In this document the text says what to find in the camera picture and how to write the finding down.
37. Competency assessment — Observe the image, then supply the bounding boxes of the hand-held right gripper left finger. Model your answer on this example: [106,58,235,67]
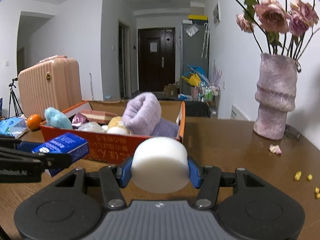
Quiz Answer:
[54,156,133,210]

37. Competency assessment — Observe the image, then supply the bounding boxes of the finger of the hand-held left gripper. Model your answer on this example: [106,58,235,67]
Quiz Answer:
[0,136,38,153]
[0,147,73,183]

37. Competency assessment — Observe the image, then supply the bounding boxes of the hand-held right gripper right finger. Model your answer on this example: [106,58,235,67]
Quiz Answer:
[187,156,267,209]

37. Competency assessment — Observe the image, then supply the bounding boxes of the red cardboard box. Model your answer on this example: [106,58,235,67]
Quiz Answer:
[40,100,186,165]

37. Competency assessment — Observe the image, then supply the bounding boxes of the white round sponge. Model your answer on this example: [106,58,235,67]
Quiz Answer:
[131,137,188,194]

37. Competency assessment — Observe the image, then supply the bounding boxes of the small blue tissue packet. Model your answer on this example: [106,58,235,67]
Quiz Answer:
[32,133,90,177]

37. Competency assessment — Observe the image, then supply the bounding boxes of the yellow plush toy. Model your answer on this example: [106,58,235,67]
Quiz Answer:
[107,116,125,130]

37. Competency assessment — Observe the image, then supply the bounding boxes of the crinkled clear plastic item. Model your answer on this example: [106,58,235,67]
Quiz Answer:
[79,122,107,133]

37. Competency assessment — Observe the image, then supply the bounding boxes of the lavender fuzzy sock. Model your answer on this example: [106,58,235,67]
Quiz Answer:
[122,92,163,135]

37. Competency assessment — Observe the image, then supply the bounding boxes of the purple satin scrunchie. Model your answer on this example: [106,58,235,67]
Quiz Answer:
[72,112,88,128]

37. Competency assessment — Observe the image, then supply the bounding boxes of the large blue tissue pack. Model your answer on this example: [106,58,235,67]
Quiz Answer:
[0,118,27,138]

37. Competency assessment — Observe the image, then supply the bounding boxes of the orange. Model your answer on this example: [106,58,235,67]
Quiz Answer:
[27,114,43,130]

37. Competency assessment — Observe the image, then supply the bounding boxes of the black tripod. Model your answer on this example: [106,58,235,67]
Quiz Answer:
[9,77,23,118]

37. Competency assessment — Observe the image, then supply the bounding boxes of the blue fluffy plush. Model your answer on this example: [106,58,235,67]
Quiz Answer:
[44,107,73,130]

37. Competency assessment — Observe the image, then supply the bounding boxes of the purple cloth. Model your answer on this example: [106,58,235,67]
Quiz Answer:
[150,119,179,138]

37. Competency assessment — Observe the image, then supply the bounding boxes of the pink ribbed suitcase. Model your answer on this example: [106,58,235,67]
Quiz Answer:
[18,55,82,119]

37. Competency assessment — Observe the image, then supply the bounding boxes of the white panel heater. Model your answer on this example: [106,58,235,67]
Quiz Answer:
[229,105,250,121]

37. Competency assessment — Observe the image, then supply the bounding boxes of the trolley with bottles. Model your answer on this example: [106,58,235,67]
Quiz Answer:
[199,84,220,117]

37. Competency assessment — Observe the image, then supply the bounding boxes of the brown cardboard box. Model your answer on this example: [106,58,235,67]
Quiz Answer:
[164,84,180,97]

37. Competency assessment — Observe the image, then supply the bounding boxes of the purple feather wings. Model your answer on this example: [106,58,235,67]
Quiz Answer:
[212,59,222,85]

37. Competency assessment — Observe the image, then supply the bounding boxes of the scattered yellow bits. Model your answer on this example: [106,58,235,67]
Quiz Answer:
[294,171,320,199]

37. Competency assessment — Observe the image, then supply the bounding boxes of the purple textured vase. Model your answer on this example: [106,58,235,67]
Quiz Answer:
[253,53,302,140]

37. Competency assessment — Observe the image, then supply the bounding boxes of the dark wooden door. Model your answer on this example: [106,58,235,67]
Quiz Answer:
[138,27,176,92]

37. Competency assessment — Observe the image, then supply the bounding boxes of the grey refrigerator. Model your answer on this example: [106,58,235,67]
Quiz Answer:
[180,21,209,94]

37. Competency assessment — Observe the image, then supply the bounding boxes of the white folded umbrella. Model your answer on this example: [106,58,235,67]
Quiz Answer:
[201,22,210,59]

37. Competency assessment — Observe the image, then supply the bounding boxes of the clear plastic bag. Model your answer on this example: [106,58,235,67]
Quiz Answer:
[185,24,199,37]

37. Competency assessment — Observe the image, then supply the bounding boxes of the bunch of dried roses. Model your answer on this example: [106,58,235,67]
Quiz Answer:
[184,0,320,60]

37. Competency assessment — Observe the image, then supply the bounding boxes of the side doorway frame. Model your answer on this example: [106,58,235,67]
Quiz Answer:
[118,20,132,99]

